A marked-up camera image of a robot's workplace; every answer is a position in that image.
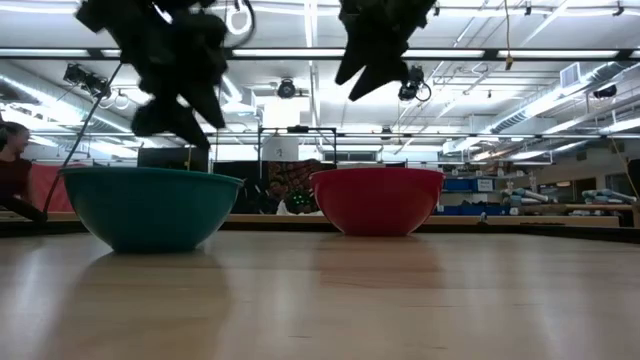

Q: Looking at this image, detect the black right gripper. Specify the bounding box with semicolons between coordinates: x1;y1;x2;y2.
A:
333;0;439;103

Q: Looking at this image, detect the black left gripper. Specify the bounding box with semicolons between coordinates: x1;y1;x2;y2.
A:
117;0;230;150

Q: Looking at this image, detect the teal plastic bowl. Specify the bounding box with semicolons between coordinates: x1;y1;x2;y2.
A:
59;165;245;254

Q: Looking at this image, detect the red plastic bowl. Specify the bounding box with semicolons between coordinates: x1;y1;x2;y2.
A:
308;166;447;238

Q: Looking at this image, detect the person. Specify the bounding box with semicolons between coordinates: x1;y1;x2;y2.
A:
0;121;49;224
263;158;324;217

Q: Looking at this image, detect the blue storage bin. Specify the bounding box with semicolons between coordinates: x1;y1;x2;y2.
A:
441;177;495;194

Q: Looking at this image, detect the red fabric panel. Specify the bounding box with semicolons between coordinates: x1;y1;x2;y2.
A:
28;162;87;214

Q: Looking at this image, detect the wooden background table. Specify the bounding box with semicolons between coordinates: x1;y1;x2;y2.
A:
0;211;621;230

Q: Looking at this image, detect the black ceiling camera with cable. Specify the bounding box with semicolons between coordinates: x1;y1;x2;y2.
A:
397;65;433;104

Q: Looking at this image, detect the round black ceiling camera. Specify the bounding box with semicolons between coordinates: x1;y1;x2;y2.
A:
275;77;298;100

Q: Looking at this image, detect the black overhead frame bar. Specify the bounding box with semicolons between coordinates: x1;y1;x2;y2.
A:
0;46;640;62

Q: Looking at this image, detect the black metal frame stand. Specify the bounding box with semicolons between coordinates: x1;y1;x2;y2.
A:
256;125;338;171

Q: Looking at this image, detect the white coiled cable loop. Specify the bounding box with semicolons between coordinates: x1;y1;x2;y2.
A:
224;2;257;50

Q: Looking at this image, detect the black ceiling camera mount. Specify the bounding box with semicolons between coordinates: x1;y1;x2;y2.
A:
62;62;112;99

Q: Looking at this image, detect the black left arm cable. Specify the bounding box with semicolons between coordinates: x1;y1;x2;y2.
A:
41;61;124;217

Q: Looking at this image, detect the hanging cable with yellow plug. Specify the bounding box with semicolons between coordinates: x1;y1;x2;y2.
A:
502;0;515;72

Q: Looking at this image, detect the silver ceiling air duct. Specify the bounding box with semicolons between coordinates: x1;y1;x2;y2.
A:
0;59;136;136

